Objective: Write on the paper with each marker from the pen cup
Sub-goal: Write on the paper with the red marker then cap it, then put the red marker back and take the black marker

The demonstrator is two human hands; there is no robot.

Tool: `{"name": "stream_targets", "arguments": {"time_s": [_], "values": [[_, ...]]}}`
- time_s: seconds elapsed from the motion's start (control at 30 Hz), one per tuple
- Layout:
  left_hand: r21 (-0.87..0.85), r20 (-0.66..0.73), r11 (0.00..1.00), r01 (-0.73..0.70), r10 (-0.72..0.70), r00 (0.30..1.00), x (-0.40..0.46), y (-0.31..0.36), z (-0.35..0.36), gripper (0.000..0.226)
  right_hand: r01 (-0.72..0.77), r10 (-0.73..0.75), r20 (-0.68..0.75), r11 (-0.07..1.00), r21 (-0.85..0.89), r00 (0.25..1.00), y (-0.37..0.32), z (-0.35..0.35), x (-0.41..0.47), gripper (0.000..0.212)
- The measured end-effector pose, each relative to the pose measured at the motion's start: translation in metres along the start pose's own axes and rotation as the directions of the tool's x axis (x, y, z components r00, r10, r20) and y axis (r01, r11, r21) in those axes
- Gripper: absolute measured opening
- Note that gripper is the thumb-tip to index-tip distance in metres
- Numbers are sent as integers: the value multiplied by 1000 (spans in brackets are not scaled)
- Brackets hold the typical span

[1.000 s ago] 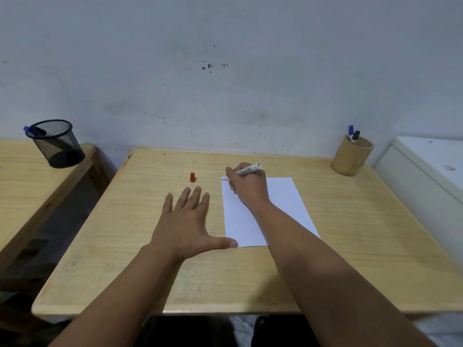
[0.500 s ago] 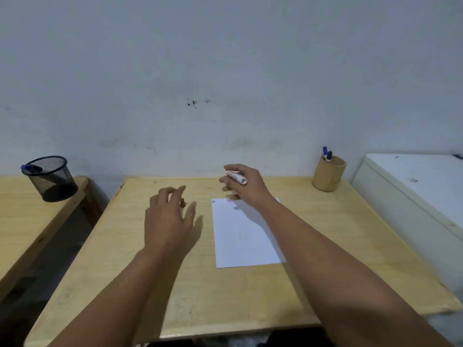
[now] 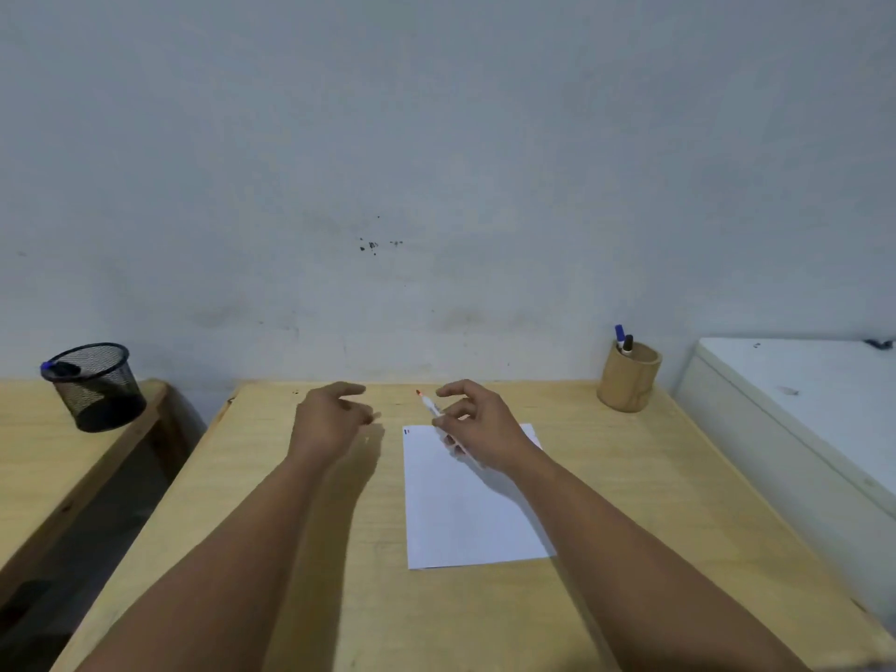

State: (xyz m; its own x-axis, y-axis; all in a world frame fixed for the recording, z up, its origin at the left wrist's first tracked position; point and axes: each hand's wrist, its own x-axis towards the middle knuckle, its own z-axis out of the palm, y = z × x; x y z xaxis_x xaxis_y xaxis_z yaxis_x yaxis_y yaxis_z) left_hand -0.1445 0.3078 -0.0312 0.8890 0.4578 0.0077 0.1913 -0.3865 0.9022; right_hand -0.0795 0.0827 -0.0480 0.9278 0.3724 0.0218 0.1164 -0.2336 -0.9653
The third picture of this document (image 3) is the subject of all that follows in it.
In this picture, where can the wooden side table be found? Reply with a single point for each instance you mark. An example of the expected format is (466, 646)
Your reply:
(66, 447)

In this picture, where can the person's right hand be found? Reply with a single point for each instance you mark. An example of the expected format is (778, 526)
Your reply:
(490, 430)

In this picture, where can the wooden desk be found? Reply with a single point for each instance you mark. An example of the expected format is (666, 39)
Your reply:
(448, 552)

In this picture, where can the black mesh pen cup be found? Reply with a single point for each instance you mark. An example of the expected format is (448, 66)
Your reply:
(98, 388)

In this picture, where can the person's left hand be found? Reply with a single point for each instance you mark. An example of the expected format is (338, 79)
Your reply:
(325, 419)

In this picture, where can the white chest freezer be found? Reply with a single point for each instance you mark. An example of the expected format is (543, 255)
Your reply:
(805, 440)

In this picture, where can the round wooden pen holder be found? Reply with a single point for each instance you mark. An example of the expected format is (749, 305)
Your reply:
(628, 379)

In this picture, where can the person's left forearm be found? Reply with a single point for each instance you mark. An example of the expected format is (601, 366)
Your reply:
(217, 566)

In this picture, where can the blue cap marker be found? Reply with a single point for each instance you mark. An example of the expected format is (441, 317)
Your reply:
(57, 369)

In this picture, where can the white marker with red tip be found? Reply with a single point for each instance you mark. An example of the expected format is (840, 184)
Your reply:
(432, 408)

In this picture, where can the person's right forearm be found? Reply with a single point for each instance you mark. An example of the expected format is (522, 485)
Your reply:
(630, 559)

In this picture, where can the white paper sheet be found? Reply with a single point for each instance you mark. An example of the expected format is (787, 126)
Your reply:
(465, 510)

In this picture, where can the person's right thumb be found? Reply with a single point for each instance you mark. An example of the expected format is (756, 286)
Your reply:
(458, 410)

